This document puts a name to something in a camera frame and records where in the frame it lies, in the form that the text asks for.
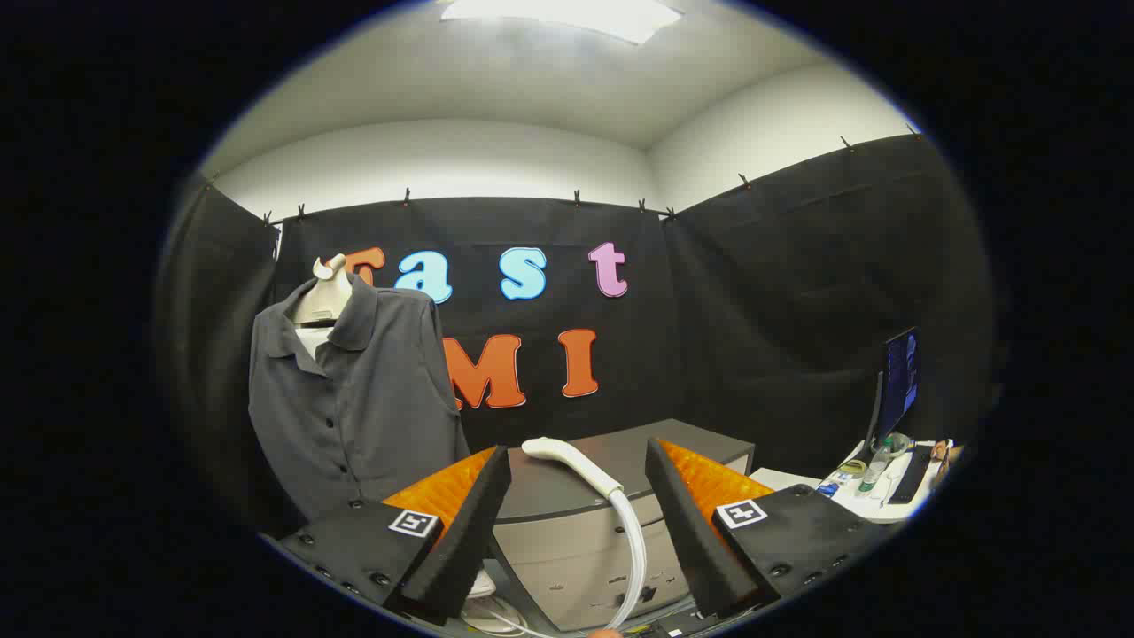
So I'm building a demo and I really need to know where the grey button shirt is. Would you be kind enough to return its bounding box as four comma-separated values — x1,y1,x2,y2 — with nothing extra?
248,270,470,524

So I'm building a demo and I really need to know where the white steamer base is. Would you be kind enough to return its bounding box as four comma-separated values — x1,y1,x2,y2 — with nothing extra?
461,570,524,634

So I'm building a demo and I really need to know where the white garment steamer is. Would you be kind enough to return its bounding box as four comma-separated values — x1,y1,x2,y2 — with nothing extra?
521,437,649,632

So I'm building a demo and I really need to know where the clear water bottle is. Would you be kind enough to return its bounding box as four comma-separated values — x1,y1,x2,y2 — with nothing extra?
858,440,891,495

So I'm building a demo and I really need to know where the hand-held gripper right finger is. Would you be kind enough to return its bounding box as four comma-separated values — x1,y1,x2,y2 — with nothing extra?
645,438,878,619

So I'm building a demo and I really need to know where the white side desk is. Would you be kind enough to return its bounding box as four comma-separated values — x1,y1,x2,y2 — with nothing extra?
749,439,958,525

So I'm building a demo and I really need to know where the grey drawer cabinet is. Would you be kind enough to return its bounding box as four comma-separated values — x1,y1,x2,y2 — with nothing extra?
485,418,757,632

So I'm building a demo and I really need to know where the cream clothes hanger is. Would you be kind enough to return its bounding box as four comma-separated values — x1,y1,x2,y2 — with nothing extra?
292,254,353,327

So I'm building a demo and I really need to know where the computer monitor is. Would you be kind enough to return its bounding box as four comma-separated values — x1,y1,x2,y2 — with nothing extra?
873,326,922,448

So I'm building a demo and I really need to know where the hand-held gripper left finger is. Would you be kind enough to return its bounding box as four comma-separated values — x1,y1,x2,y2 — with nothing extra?
276,446,513,626

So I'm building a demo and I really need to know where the black keyboard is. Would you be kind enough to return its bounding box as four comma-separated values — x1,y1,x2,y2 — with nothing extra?
889,445,933,506

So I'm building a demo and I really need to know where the ceiling light panel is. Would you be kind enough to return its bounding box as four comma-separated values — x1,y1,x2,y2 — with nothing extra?
440,0,685,45

